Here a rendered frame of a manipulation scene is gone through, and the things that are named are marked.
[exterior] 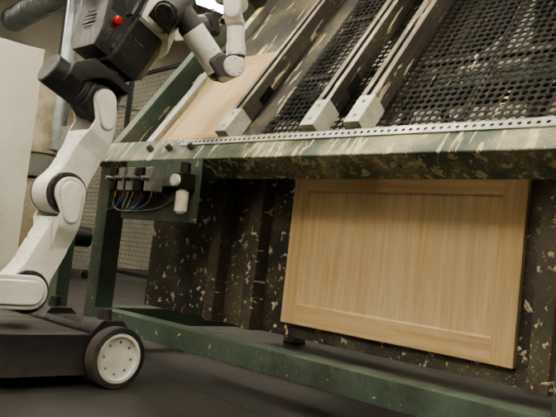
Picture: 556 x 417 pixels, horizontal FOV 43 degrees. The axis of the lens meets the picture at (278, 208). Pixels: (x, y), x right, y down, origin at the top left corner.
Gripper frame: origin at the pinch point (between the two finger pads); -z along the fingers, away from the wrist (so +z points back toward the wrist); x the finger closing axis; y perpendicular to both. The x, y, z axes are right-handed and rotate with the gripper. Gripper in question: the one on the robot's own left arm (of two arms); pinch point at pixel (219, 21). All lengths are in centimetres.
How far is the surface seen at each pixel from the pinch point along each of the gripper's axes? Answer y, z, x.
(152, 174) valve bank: 32, 74, 56
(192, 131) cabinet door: 22, 44, 45
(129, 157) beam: -2, 61, 51
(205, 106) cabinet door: 16.3, 30.7, 35.7
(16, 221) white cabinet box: -337, -30, 119
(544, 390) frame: 174, 66, 115
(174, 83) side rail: -21.0, 16.5, 24.5
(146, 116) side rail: -21, 35, 37
